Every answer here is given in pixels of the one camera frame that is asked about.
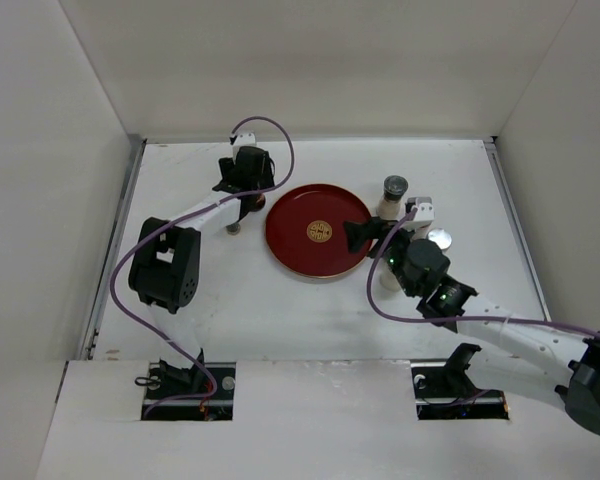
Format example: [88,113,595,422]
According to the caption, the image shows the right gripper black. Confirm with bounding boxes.
[343,217,421,298]

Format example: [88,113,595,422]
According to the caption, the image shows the red lid sauce jar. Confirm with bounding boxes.
[251,194,266,212]

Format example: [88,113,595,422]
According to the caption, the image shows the grey lid white shaker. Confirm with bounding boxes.
[376,175,409,220]

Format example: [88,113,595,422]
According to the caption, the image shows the small dark spice bottle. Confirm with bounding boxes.
[225,223,241,235]

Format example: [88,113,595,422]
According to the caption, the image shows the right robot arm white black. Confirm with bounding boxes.
[343,217,600,436]

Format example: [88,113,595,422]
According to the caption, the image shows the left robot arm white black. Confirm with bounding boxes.
[128,145,275,354]

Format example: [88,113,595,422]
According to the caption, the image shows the red round tray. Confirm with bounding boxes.
[264,184,371,279]

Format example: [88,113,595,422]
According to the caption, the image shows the black cap white bottle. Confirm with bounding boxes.
[380,264,401,292]

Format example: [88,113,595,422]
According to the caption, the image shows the silver lid blue label bottle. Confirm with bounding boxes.
[426,228,452,252]

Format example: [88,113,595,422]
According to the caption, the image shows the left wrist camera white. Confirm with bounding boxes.
[229,131,257,150]

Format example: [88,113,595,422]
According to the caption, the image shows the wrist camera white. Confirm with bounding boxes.
[229,131,257,150]
[405,196,435,225]

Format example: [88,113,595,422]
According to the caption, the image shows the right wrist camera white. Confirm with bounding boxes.
[405,196,435,225]

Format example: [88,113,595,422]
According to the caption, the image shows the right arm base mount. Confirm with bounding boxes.
[411,343,509,421]

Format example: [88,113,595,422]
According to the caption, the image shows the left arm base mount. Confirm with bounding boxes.
[134,360,237,422]

